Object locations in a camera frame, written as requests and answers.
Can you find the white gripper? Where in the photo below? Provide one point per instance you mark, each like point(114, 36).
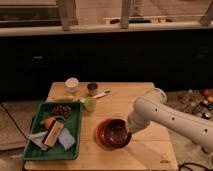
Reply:
point(136, 122)

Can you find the dark purple bowl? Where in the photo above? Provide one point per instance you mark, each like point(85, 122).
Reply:
point(115, 134)

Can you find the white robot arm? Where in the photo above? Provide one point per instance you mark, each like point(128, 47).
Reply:
point(151, 106)

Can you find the orange bowl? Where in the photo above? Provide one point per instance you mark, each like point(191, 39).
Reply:
point(98, 131)

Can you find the white black-tipped marker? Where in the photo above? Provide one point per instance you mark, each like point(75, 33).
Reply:
point(102, 94)

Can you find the green cup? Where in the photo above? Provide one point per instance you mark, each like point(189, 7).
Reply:
point(90, 104)

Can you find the dark metal cup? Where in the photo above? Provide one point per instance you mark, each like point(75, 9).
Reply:
point(92, 88)

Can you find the green plastic tray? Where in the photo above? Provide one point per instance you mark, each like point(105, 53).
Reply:
point(73, 123)

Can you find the white cup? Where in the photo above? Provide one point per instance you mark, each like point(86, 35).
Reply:
point(72, 84)

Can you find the bunch of dark grapes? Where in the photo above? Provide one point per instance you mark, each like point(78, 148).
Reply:
point(61, 110)

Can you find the light blue sponge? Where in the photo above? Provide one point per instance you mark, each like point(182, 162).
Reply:
point(66, 139)

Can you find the wooden black board eraser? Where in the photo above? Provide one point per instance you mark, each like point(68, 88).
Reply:
point(53, 133)

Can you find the orange fruit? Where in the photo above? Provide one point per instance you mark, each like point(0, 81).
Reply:
point(48, 122)

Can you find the grey cloth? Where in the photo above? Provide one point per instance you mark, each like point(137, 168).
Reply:
point(37, 140)

